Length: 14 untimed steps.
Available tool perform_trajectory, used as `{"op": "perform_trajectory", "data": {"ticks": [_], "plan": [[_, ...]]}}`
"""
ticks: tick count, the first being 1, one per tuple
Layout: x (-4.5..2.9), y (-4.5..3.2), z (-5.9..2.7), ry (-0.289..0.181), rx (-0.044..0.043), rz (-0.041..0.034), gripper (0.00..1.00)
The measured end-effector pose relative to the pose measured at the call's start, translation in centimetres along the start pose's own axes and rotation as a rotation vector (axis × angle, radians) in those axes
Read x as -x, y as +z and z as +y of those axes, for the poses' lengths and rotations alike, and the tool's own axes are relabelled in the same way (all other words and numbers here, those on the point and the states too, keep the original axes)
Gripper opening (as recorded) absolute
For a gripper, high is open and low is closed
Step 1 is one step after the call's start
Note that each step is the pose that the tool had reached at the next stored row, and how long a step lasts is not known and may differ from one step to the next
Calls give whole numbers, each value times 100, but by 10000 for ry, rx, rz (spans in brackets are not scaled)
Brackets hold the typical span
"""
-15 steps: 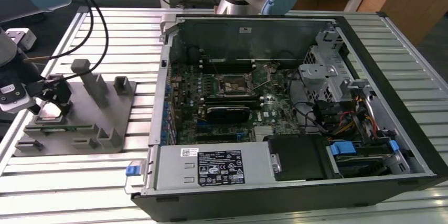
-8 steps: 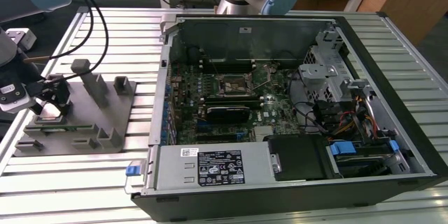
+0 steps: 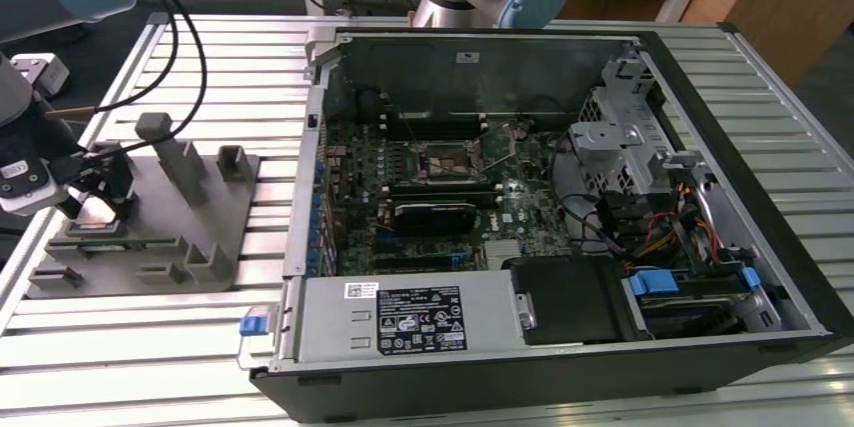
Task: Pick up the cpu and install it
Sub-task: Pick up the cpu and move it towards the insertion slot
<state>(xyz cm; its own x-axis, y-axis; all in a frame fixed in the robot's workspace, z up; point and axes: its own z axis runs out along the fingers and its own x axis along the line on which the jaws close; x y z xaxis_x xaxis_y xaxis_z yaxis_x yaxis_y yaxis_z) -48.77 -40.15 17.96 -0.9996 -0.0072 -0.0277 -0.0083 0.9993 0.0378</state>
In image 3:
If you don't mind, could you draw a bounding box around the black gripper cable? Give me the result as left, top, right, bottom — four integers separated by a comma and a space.
92, 0, 180, 114

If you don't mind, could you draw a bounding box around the black internal cable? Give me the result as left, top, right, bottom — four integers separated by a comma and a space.
554, 191, 626, 256

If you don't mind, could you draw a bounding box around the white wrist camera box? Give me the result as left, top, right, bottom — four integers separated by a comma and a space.
9, 53, 72, 92

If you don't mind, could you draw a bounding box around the orange wire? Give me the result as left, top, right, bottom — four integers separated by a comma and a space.
630, 239, 675, 261

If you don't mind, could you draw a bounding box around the wooden cabinet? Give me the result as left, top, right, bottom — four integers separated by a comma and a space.
683, 0, 854, 96

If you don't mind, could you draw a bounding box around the black camera cable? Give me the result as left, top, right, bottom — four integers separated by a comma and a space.
83, 0, 207, 161

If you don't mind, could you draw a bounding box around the black RAM slot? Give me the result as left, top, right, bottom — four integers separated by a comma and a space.
388, 182, 503, 197
378, 113, 487, 127
388, 192, 503, 207
378, 124, 487, 141

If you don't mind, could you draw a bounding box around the silver power supply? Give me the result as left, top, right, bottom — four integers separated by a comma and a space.
279, 271, 526, 363

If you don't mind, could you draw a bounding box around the green RAM stick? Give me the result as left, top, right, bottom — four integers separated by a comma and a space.
47, 238, 176, 252

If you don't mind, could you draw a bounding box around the small silver heatsink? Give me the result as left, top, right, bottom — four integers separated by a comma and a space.
485, 240, 522, 268

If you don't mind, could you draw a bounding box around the green motherboard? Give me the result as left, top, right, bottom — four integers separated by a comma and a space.
318, 116, 577, 279

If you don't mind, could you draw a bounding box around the black expansion slot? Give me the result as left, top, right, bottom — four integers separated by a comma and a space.
371, 254, 468, 273
376, 234, 482, 249

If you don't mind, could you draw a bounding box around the CPU socket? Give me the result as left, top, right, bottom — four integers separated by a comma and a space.
416, 140, 487, 184

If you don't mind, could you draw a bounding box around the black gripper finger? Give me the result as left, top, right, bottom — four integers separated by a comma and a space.
56, 174, 102, 222
92, 156, 138, 222

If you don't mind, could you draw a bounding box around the hard disk in blue carrier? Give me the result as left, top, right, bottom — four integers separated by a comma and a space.
623, 270, 753, 341

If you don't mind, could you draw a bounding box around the grey parts rack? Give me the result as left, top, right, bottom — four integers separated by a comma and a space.
24, 111, 263, 301

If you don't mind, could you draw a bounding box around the black graphics card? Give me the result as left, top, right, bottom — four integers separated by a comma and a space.
392, 202, 479, 237

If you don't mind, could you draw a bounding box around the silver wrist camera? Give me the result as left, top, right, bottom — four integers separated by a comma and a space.
0, 159, 70, 218

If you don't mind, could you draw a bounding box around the black PC case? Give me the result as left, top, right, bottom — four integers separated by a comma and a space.
247, 21, 854, 424

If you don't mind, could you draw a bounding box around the grey case latch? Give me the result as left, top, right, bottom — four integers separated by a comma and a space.
304, 26, 342, 81

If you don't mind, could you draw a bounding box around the silver drive cage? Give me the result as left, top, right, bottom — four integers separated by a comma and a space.
566, 59, 675, 198

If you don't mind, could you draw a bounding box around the black plastic shroud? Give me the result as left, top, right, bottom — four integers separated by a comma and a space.
499, 255, 653, 346

